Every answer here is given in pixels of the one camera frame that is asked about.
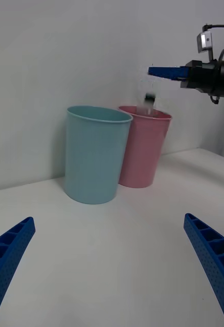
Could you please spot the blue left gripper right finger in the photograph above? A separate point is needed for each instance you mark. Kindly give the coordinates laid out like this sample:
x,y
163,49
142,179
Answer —
x,y
214,260

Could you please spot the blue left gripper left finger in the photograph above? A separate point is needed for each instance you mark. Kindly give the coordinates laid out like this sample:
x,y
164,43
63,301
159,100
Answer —
x,y
7,255

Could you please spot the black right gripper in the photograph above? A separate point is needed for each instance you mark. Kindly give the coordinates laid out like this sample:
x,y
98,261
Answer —
x,y
204,76

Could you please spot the small dark plastic bottle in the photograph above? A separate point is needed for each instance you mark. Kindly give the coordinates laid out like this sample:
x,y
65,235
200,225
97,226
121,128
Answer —
x,y
149,102

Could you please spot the pink plastic bin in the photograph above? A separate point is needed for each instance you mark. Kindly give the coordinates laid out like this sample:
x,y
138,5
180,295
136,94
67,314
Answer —
x,y
145,153

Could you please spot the pale blue plastic bin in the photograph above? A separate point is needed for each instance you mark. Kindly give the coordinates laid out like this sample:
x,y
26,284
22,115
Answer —
x,y
94,158

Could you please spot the right arm wrist camera box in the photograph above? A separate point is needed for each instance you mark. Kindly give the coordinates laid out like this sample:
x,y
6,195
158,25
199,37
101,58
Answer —
x,y
205,42

